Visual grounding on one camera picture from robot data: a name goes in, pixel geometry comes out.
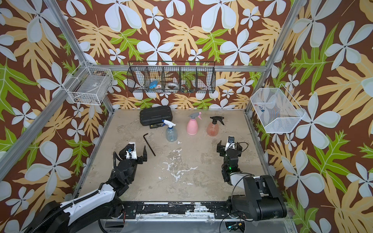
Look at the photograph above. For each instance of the white wire wall basket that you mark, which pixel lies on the white wire wall basket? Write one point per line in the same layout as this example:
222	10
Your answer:
89	84

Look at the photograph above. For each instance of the black yellow screwdriver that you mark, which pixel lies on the black yellow screwdriver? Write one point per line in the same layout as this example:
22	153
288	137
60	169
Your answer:
158	125

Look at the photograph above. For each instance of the black plastic tool case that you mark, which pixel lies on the black plastic tool case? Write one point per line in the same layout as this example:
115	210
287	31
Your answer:
155	115

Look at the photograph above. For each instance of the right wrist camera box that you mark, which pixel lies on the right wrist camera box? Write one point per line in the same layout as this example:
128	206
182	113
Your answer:
231	144

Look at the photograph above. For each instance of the opaque pink spray bottle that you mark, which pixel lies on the opaque pink spray bottle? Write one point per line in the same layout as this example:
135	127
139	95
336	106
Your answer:
192	127

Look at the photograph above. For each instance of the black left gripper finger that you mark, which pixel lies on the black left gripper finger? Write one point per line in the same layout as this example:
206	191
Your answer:
123	152
144	155

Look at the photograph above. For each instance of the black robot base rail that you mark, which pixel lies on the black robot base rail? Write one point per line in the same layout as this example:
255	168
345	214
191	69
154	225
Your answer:
162	211

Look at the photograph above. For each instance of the black hex key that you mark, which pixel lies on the black hex key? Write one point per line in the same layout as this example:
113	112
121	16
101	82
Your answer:
144	137

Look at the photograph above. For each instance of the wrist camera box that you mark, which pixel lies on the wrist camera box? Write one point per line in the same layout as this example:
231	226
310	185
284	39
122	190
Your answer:
130	151
231	144

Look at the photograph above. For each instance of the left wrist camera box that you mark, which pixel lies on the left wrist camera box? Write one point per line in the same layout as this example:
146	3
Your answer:
130	151

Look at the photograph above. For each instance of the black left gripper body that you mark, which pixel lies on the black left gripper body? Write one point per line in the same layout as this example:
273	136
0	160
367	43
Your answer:
133	163

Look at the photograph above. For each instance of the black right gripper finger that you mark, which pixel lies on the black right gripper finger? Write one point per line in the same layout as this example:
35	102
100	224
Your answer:
220	148
239	147

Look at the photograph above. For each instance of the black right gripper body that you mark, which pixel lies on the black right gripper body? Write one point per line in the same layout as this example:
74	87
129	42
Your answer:
226	155

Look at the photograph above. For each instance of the pink grey spray nozzle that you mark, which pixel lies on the pink grey spray nozzle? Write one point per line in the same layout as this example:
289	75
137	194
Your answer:
195	115

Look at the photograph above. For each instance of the clear red spray bottle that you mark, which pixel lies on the clear red spray bottle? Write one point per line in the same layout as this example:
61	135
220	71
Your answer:
212	129

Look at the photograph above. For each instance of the blue tape roll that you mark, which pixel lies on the blue tape roll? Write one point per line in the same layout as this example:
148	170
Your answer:
153	84

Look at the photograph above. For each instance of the clear blue spray bottle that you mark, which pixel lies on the clear blue spray bottle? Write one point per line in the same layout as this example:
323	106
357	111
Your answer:
171	134

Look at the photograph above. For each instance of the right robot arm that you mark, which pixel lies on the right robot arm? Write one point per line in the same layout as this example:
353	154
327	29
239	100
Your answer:
253	197

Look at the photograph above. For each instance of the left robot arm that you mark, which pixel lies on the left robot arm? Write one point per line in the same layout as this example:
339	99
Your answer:
72	216

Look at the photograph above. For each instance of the white tape roll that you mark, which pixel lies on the white tape roll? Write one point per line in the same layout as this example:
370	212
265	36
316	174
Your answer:
172	86

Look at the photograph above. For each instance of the white mesh wall basket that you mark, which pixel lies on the white mesh wall basket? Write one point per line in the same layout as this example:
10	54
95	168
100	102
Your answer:
276	108

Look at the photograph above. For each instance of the black wire wall basket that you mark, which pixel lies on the black wire wall basket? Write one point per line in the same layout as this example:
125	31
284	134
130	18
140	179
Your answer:
192	77

